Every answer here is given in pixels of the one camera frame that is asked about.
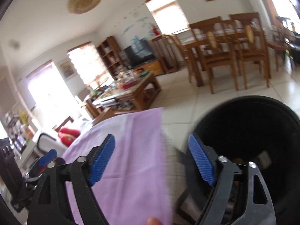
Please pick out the wooden dining chair front right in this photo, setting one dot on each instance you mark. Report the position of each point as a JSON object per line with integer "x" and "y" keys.
{"x": 250, "y": 41}

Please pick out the round ceiling lamp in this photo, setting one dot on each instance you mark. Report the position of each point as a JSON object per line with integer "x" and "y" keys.
{"x": 82, "y": 6}

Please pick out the person's right hand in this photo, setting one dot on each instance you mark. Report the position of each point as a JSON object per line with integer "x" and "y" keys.
{"x": 153, "y": 221}

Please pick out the pink purple tablecloth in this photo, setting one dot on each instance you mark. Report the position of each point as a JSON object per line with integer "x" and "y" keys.
{"x": 134, "y": 185}

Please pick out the wooden chair by doorway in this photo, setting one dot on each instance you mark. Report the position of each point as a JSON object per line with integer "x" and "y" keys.
{"x": 281, "y": 39}

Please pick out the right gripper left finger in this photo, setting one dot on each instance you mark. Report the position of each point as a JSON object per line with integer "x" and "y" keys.
{"x": 50, "y": 204}

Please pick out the flat screen television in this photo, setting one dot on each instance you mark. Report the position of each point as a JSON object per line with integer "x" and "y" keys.
{"x": 139, "y": 53}

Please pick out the wooden coffee table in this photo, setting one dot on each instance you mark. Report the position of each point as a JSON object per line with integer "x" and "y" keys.
{"x": 139, "y": 97}

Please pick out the wooden side table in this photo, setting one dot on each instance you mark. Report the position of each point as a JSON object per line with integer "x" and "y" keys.
{"x": 109, "y": 113}

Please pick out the wooden dining chair front left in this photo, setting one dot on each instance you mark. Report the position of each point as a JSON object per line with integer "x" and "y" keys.
{"x": 213, "y": 48}

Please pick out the black round trash bin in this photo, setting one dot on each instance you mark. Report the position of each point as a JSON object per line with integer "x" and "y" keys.
{"x": 264, "y": 131}

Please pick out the wooden tv cabinet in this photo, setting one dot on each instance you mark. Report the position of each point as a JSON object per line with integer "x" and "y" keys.
{"x": 154, "y": 67}

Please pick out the wooden bookshelf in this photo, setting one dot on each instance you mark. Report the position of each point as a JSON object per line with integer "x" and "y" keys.
{"x": 109, "y": 51}

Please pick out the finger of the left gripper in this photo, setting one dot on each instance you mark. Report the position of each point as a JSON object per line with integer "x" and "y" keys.
{"x": 47, "y": 158}

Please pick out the wooden dining chair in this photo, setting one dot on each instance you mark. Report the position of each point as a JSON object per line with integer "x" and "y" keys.
{"x": 250, "y": 41}
{"x": 213, "y": 48}

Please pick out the wooden tall stand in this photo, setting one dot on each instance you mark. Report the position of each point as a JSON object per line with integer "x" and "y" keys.
{"x": 165, "y": 53}

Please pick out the wooden dining table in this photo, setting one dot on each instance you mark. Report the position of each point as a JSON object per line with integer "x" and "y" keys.
{"x": 190, "y": 48}

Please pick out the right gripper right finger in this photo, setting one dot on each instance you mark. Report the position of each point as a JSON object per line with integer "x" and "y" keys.
{"x": 226, "y": 192}

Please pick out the red cushion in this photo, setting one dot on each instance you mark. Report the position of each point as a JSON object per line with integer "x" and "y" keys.
{"x": 68, "y": 135}

